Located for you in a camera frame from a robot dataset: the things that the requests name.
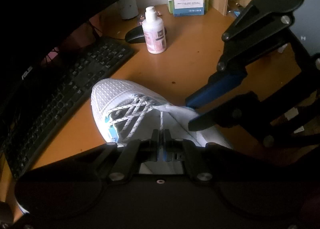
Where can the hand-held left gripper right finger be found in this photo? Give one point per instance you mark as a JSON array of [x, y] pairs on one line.
[[166, 147]]

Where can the white speckled shoelace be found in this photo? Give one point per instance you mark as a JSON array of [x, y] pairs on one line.
[[140, 105]]

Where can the black keyboard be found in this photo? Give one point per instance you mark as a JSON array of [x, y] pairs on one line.
[[62, 99]]

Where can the black computer monitor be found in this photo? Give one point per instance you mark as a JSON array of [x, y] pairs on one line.
[[37, 18]]

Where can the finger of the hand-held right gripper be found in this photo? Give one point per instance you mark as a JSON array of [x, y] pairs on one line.
[[220, 86], [212, 119]]

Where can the white mesh sneaker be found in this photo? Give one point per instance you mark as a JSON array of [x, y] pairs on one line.
[[110, 94]]

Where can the blue packet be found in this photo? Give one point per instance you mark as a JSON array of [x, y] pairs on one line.
[[236, 14]]

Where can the black computer mouse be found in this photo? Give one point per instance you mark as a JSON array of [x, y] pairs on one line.
[[133, 36]]

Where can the white lotion bottle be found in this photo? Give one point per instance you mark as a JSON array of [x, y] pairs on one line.
[[155, 36]]

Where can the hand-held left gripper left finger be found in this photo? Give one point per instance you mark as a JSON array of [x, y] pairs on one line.
[[155, 145]]

